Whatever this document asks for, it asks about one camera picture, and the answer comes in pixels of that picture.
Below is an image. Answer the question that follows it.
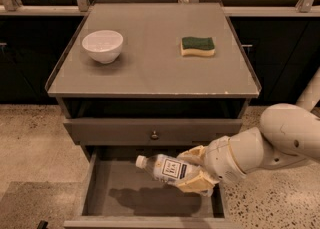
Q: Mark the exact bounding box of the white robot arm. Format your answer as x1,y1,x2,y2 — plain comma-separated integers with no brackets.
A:
173,69,320,195

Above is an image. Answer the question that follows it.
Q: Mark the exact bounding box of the grey top drawer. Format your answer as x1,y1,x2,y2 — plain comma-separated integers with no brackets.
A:
64,118,242,146

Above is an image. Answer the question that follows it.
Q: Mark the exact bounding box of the brass round drawer knob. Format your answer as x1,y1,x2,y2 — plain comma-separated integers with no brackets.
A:
150,131,159,140

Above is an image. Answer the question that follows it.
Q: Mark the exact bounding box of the small black object bottom-left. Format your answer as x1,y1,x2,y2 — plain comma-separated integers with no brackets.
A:
37,220,48,229

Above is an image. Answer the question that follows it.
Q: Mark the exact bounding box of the clear plastic water bottle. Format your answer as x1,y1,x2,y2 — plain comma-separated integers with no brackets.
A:
136,154,199,184

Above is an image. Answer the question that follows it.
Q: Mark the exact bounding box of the grey drawer cabinet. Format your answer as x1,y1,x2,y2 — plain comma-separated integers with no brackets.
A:
44,2,263,229

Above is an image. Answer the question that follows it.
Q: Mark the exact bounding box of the white ceramic bowl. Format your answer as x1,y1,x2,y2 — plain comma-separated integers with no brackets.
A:
82,30,124,64

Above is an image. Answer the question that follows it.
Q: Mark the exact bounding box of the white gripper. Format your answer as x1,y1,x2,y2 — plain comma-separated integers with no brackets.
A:
172,136,246,197

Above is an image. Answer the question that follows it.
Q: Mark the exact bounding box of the grey open middle drawer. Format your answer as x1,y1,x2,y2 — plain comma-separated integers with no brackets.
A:
64,147,242,229

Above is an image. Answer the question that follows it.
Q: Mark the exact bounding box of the green and yellow sponge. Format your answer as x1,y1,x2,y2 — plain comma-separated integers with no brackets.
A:
180,36,215,57

